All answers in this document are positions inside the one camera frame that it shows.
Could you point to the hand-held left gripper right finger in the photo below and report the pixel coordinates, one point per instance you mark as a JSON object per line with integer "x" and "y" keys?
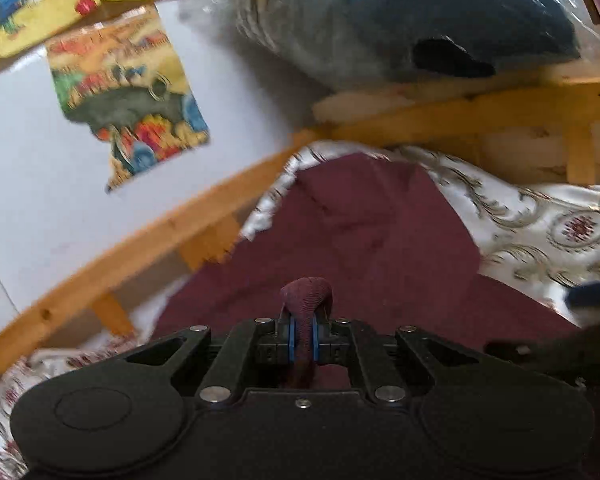
{"x": 316, "y": 342}

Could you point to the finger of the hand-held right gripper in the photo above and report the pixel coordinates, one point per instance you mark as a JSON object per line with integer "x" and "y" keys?
{"x": 592, "y": 295}
{"x": 545, "y": 347}

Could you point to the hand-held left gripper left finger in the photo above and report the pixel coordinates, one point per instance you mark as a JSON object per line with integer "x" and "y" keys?
{"x": 290, "y": 342}

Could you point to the maroon small garment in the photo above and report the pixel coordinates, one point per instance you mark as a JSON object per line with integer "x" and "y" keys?
{"x": 370, "y": 240}

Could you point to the white floral patterned bedspread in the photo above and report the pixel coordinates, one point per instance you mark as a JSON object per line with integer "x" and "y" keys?
{"x": 540, "y": 220}

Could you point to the wooden bed frame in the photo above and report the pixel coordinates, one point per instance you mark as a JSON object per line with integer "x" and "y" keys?
{"x": 430, "y": 110}

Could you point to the torn colourful wall poster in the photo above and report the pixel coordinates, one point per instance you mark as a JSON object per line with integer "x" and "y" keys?
{"x": 125, "y": 95}

